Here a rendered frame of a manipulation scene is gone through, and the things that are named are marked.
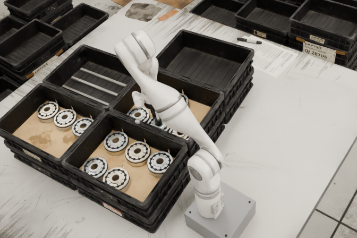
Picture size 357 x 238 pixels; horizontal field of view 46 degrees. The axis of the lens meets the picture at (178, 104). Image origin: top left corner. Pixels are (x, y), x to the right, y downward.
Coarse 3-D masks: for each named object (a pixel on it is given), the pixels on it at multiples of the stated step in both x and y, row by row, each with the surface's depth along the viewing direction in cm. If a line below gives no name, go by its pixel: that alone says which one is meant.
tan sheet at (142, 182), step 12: (96, 156) 171; (108, 156) 170; (120, 156) 170; (132, 168) 165; (144, 168) 164; (132, 180) 161; (144, 180) 161; (156, 180) 160; (132, 192) 158; (144, 192) 157
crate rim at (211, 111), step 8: (160, 72) 186; (184, 80) 181; (128, 88) 182; (208, 88) 176; (120, 96) 179; (216, 104) 169; (120, 112) 173; (208, 112) 167; (208, 120) 167; (152, 128) 165; (176, 136) 161
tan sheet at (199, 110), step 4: (192, 100) 186; (192, 104) 185; (196, 104) 184; (200, 104) 184; (192, 108) 183; (196, 108) 183; (200, 108) 182; (204, 108) 182; (208, 108) 182; (192, 112) 181; (196, 112) 181; (200, 112) 181; (204, 112) 181; (196, 116) 180; (200, 116) 179; (204, 116) 179; (200, 120) 178
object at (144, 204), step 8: (112, 112) 173; (128, 120) 169; (144, 128) 165; (88, 136) 167; (160, 136) 162; (168, 136) 161; (80, 144) 164; (184, 144) 157; (72, 152) 161; (184, 152) 156; (64, 160) 159; (176, 160) 153; (72, 168) 156; (168, 168) 151; (88, 176) 153; (168, 176) 151; (96, 184) 152; (104, 184) 150; (160, 184) 147; (112, 192) 149; (120, 192) 147; (152, 192) 145; (128, 200) 145; (136, 200) 144; (144, 200) 143; (144, 208) 144
